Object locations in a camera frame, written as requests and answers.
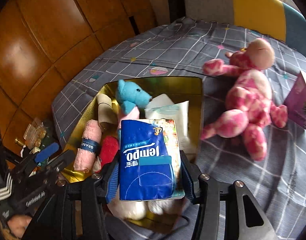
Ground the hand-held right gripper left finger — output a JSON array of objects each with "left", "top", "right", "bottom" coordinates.
[{"left": 23, "top": 152, "right": 123, "bottom": 240}]

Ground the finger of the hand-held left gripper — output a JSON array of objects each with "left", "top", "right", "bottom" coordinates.
[
  {"left": 12, "top": 142, "right": 60, "bottom": 178},
  {"left": 43, "top": 150, "right": 76, "bottom": 181}
]

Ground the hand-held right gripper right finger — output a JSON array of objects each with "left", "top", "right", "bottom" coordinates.
[{"left": 180, "top": 151, "right": 278, "bottom": 240}]

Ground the red christmas sock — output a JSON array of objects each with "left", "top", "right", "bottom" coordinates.
[{"left": 99, "top": 135, "right": 120, "bottom": 171}]

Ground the pink towel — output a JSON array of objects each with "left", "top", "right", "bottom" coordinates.
[{"left": 73, "top": 120, "right": 103, "bottom": 173}]

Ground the clear plastic bag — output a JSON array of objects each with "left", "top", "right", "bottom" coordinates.
[{"left": 108, "top": 197, "right": 189, "bottom": 221}]

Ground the blue tissue packet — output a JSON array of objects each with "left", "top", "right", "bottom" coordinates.
[{"left": 119, "top": 119, "right": 182, "bottom": 201}]

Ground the cream white tube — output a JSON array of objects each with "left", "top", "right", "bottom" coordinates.
[{"left": 96, "top": 94, "right": 119, "bottom": 131}]

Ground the gold box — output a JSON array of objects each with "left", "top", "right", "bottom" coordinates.
[{"left": 59, "top": 77, "right": 204, "bottom": 231}]

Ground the white wipes pack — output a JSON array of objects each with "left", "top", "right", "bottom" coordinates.
[{"left": 144, "top": 94, "right": 190, "bottom": 153}]

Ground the blue teddy bear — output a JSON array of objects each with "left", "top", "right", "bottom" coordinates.
[{"left": 115, "top": 79, "right": 153, "bottom": 135}]

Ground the person's left hand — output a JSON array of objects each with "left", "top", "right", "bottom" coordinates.
[{"left": 8, "top": 215, "right": 32, "bottom": 238}]

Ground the clear plastic packet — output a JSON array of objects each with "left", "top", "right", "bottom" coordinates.
[{"left": 23, "top": 117, "right": 47, "bottom": 147}]

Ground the grey grid bedsheet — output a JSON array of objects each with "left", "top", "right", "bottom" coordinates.
[{"left": 52, "top": 17, "right": 306, "bottom": 240}]

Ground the pink spotted plush monkey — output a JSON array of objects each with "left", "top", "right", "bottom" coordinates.
[{"left": 200, "top": 38, "right": 289, "bottom": 162}]

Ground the purple cardboard box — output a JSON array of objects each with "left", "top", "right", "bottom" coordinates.
[{"left": 284, "top": 70, "right": 306, "bottom": 130}]

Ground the grey yellow blue headboard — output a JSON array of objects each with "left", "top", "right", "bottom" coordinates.
[{"left": 184, "top": 0, "right": 306, "bottom": 43}]

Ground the black cable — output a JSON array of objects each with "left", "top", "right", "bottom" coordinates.
[{"left": 165, "top": 214, "right": 191, "bottom": 239}]

